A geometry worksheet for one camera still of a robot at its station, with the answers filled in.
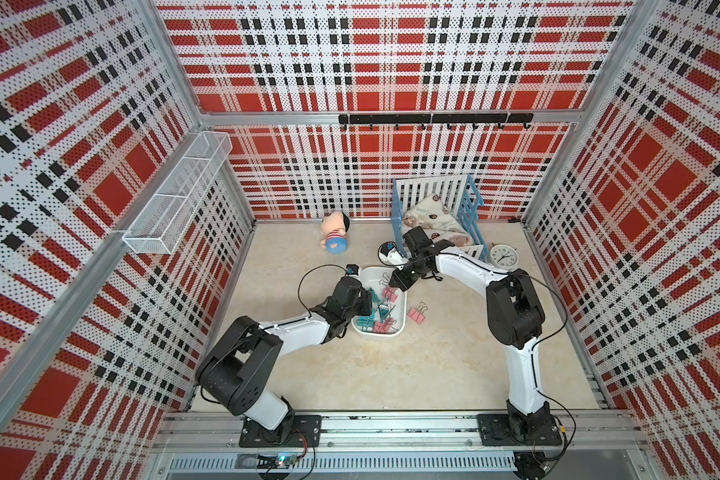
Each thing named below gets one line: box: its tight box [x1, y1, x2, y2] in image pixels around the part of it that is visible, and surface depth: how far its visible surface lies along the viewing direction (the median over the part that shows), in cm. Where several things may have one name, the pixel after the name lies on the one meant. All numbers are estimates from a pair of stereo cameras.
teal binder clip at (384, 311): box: [378, 304, 396, 323], surface depth 95 cm
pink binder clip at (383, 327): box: [373, 318, 395, 334], surface depth 92 cm
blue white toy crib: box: [392, 173, 490, 262], surface depth 113 cm
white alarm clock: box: [489, 242, 519, 270], surface depth 107 cm
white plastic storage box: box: [351, 266, 408, 337], surface depth 95 cm
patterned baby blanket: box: [402, 193, 471, 247], surface depth 117 cm
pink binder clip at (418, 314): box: [408, 302, 428, 325], surface depth 95 cm
